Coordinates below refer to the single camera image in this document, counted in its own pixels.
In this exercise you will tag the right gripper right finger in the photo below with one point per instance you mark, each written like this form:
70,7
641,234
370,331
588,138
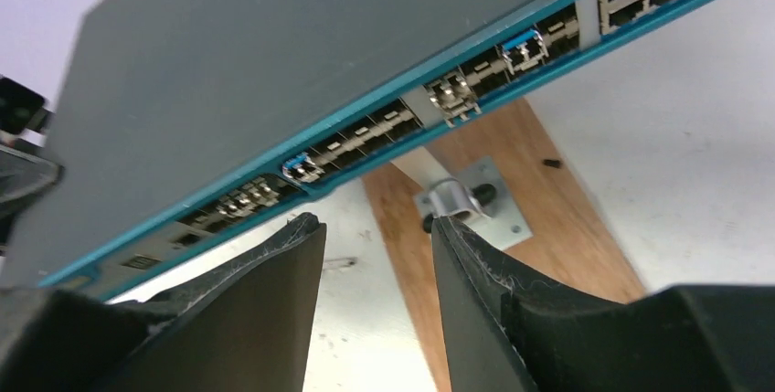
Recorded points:
509,327

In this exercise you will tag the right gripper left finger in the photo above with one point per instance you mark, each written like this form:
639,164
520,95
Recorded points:
245,325

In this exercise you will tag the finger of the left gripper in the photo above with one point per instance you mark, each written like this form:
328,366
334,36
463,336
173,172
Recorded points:
25,176

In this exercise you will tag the teal grey network switch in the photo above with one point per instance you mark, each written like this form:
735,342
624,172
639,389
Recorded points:
175,116

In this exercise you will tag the wooden base board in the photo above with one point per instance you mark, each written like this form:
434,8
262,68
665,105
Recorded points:
570,242

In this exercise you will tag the blue tab transceiver module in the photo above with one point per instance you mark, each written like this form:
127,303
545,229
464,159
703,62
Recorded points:
302,169
524,51

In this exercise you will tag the small black screw on board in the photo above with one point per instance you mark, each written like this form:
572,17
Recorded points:
553,163

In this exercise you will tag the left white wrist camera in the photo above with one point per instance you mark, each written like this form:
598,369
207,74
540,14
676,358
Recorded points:
22,108

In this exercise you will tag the metal switch mounting stand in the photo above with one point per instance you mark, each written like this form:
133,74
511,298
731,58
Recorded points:
477,195

